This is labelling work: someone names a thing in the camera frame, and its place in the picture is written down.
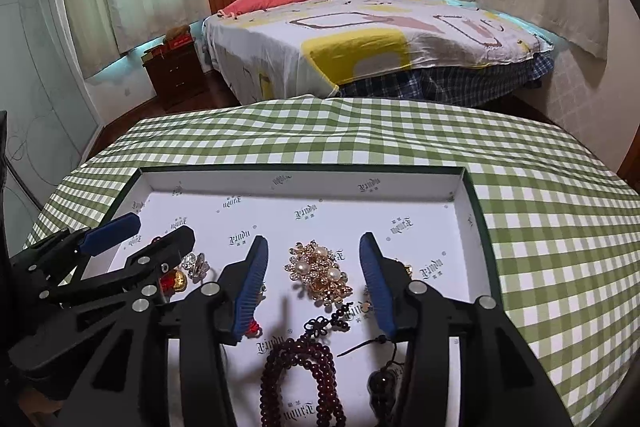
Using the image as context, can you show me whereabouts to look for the red box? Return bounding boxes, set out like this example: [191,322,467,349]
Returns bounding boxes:
[164,27,195,48]

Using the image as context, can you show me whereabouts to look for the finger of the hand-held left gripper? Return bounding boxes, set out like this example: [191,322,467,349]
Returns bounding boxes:
[37,226,197,310]
[10,213,142,293]

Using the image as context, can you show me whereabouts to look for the green shallow cardboard box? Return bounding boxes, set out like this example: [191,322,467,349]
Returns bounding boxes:
[102,164,504,427]

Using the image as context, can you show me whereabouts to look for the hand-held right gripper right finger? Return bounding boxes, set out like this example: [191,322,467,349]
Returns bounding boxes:
[359,231,573,427]

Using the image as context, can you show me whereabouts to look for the brown wooden door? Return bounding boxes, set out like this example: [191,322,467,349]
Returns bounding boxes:
[616,164,640,194]

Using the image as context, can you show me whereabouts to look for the gold pearl flower brooch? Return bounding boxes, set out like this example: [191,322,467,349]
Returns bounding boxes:
[284,241,354,307]

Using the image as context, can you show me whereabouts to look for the red charm with gold bell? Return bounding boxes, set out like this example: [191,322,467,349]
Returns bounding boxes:
[159,271,190,296]

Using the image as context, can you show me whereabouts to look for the silver crystal brooch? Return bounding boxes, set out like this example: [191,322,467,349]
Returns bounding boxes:
[180,252,211,281]

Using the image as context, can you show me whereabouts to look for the dark wooden nightstand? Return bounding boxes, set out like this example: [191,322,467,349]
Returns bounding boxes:
[141,42,209,110]

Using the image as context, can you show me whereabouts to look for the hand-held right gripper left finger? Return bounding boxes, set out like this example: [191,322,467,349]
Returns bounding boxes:
[55,235,271,427]

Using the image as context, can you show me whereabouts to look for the printed white bedspread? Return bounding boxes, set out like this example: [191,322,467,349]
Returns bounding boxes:
[201,0,556,100]

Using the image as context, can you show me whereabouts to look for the gold leaf brooch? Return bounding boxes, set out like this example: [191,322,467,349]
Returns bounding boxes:
[362,259,415,314]

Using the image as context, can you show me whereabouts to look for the dark red bead bracelet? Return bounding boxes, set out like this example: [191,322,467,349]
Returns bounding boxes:
[260,301,354,427]

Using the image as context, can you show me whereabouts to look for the blue plaid bed sheet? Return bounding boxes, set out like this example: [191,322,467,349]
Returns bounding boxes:
[340,53,557,108]

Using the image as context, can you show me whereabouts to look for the frosted glass sliding door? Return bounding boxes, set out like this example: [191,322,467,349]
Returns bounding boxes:
[0,0,101,208]

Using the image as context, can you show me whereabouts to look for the black bead pendant with cord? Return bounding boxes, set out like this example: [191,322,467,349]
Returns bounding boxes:
[337,334,407,414]

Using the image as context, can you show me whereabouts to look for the green checkered tablecloth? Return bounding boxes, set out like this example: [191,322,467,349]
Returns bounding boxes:
[22,96,640,427]

